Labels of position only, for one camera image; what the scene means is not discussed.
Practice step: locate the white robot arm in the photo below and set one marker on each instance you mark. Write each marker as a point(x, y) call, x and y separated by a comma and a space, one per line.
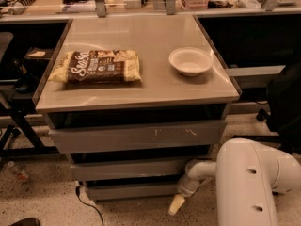
point(247, 174)

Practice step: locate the grey bottom drawer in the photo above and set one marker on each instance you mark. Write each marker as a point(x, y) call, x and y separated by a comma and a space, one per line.
point(131, 191)

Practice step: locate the grey top drawer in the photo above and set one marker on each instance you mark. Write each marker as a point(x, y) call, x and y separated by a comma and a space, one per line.
point(137, 136)

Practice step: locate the clear plastic bottle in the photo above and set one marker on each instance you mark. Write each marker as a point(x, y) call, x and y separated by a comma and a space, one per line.
point(19, 172)

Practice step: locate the brown yellow snack bag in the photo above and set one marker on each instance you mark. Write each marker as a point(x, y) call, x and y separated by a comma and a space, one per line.
point(97, 66)

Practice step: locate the black table stand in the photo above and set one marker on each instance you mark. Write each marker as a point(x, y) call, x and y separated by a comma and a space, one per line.
point(20, 125)

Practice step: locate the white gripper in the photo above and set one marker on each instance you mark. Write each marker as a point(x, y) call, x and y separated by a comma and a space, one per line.
point(187, 187)

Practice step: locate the grey middle drawer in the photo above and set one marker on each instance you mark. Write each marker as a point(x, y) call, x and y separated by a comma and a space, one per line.
point(132, 168)

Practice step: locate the black office chair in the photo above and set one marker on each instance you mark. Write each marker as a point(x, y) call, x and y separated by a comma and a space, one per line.
point(283, 94)

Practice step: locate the grey drawer cabinet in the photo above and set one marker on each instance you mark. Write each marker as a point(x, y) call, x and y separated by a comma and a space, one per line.
point(131, 100)

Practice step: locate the grey drawer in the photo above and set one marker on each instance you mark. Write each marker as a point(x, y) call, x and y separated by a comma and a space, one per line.
point(137, 136)
point(131, 191)
point(132, 168)

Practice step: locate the dark shoe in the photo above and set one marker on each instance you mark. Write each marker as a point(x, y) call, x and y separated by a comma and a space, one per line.
point(26, 222)

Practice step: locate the white paper bowl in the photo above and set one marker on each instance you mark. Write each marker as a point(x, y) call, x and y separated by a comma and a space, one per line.
point(190, 61)

